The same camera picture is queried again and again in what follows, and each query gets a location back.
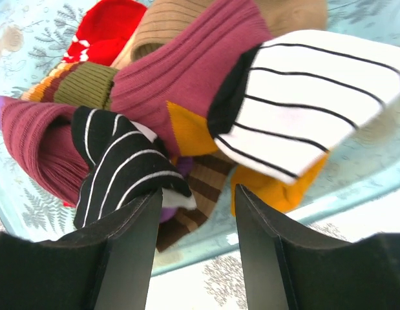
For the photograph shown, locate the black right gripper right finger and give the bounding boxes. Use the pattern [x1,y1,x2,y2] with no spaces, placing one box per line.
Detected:
[235,185,400,310]

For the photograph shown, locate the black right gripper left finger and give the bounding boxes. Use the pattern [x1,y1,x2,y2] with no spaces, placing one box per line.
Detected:
[0,191,162,310]

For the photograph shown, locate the mustard yellow sock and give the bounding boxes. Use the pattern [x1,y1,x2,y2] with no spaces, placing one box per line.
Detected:
[230,153,329,216]

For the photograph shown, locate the black white striped sock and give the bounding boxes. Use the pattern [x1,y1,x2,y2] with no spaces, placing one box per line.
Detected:
[71,107,196,229]

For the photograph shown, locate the brown cream striped sock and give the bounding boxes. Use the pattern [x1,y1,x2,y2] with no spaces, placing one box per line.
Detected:
[156,151,235,252]

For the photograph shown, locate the purple striped sock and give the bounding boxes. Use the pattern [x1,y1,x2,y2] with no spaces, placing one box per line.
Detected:
[111,1,271,157]
[0,96,89,204]

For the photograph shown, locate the white black pinstripe sock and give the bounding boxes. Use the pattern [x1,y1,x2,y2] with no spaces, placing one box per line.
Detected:
[207,30,400,184]

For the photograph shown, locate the olive green orange-toe sock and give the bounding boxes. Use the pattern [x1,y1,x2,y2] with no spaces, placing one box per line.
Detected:
[21,61,118,110]

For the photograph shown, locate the red white patterned sock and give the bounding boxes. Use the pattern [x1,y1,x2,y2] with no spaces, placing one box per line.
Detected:
[62,0,147,67]

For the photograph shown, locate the floral patterned table mat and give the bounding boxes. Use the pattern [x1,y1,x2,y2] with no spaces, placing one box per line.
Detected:
[0,200,400,309]

